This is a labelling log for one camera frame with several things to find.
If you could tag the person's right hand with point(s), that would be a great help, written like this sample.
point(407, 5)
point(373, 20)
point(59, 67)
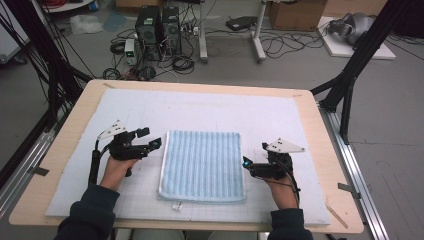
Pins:
point(283, 193)

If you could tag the black computer tower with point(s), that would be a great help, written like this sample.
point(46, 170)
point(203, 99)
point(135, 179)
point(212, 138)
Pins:
point(148, 30)
point(171, 30)

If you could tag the black flat device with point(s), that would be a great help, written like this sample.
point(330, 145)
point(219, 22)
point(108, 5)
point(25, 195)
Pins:
point(241, 22)

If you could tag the large cardboard box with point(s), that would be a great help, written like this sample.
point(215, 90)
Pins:
point(353, 6)

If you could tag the person's left hand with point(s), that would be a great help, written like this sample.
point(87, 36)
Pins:
point(115, 173)

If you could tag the black tape strip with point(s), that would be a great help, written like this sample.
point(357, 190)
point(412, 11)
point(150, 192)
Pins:
point(39, 171)
point(349, 190)

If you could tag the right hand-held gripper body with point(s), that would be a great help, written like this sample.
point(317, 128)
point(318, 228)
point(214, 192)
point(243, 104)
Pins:
point(273, 168)

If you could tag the grey headset device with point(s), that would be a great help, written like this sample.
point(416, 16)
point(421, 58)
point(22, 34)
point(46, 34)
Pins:
point(355, 26)

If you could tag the light blue striped towel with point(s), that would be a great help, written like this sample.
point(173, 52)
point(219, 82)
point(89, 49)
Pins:
point(203, 166)

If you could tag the thin wooden stick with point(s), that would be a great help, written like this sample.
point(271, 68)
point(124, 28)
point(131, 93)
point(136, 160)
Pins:
point(337, 216)

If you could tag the white power supply box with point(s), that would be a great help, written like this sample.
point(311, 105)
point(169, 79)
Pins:
point(130, 51)

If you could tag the teal floor sheet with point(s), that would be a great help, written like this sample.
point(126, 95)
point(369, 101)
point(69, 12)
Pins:
point(115, 21)

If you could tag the black metal frame stand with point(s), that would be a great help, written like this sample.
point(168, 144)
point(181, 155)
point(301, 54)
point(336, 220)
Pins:
point(360, 56)
point(46, 56)

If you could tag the brown cardboard box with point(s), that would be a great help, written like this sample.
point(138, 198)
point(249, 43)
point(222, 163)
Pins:
point(296, 15)

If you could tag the white foam mat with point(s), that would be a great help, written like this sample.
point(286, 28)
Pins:
point(216, 113)

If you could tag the clear plastic bag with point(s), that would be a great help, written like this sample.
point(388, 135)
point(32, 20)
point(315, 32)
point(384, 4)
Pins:
point(86, 24)

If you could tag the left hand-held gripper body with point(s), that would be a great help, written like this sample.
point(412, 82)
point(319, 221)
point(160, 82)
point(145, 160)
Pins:
point(126, 148)

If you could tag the white desk frame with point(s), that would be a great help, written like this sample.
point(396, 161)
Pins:
point(202, 33)

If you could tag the aluminium rail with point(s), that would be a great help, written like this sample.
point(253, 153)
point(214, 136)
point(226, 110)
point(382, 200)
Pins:
point(358, 186)
point(23, 173)

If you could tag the flat cardboard box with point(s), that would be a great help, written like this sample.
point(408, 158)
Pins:
point(136, 2)

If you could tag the white floor board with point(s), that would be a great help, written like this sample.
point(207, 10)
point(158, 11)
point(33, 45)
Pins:
point(340, 50)

